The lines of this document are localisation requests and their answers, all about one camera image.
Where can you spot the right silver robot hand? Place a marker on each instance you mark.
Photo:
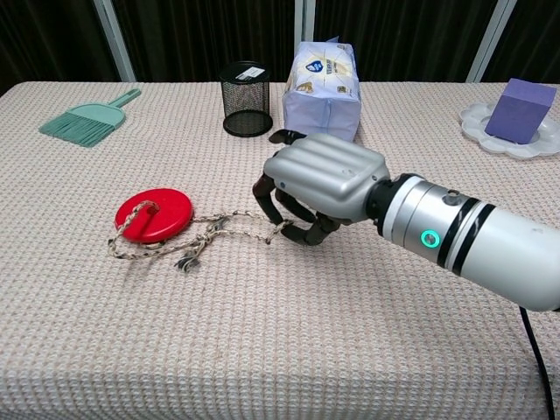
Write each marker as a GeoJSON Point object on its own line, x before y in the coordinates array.
{"type": "Point", "coordinates": [326, 175]}

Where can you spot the red plastic disc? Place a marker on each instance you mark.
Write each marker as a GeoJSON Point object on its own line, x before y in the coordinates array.
{"type": "Point", "coordinates": [168, 214]}

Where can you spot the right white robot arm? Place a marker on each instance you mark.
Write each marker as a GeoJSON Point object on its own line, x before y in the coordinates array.
{"type": "Point", "coordinates": [472, 236]}

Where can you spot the teal hand brush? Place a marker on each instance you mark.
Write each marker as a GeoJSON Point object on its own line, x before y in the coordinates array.
{"type": "Point", "coordinates": [89, 122]}

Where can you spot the pale blue tissue pack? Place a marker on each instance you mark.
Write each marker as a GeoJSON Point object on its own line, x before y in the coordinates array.
{"type": "Point", "coordinates": [323, 109]}

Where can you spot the black mesh pen holder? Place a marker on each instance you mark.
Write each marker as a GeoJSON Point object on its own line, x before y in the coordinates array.
{"type": "Point", "coordinates": [246, 102]}

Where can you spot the white flower-shaped plate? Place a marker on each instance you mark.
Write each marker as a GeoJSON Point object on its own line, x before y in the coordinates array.
{"type": "Point", "coordinates": [477, 122]}

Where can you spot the pink waffle tablecloth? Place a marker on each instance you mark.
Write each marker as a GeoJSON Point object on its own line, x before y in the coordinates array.
{"type": "Point", "coordinates": [219, 328]}

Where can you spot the dark curtain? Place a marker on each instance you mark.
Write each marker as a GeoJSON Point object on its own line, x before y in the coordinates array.
{"type": "Point", "coordinates": [201, 35]}

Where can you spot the purple block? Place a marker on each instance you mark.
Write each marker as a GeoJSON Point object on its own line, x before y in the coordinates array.
{"type": "Point", "coordinates": [518, 114]}

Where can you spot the grey metal frame post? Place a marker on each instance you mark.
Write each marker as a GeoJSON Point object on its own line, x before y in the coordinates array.
{"type": "Point", "coordinates": [305, 26]}
{"type": "Point", "coordinates": [114, 39]}
{"type": "Point", "coordinates": [490, 41]}

